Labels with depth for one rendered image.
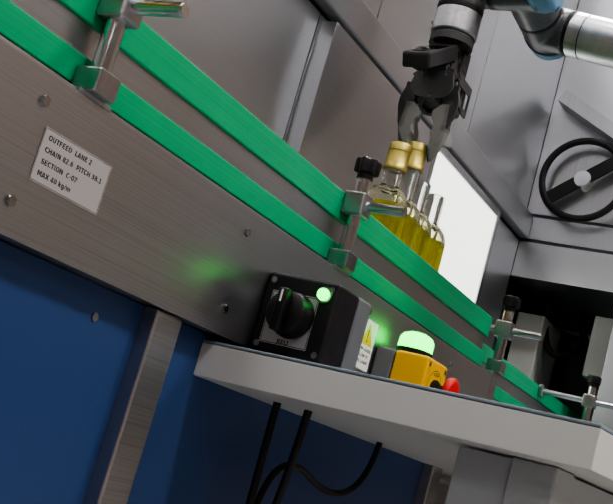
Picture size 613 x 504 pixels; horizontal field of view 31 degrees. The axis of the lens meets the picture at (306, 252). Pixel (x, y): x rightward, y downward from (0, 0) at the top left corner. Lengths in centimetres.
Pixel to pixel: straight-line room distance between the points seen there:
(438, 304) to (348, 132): 37
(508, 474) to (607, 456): 9
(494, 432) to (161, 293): 30
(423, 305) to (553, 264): 122
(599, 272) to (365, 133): 98
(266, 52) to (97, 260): 79
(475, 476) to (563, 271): 178
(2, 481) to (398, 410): 31
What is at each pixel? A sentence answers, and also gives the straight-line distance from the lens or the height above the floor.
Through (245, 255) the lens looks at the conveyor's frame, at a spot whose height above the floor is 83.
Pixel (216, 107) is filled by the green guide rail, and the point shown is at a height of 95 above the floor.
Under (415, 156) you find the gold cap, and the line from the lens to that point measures 170.
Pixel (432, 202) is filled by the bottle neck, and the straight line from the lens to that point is 180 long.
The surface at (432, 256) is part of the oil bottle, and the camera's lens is 177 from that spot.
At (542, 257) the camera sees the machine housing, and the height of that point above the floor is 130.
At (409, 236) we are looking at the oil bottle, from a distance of 167.
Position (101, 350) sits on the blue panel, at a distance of 92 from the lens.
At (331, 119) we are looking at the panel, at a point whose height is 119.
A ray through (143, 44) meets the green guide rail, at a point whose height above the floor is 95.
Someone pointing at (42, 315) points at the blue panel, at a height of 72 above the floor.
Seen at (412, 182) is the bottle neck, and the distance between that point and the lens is 170.
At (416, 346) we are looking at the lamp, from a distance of 132.
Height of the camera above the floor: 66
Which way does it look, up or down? 11 degrees up
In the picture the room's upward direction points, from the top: 16 degrees clockwise
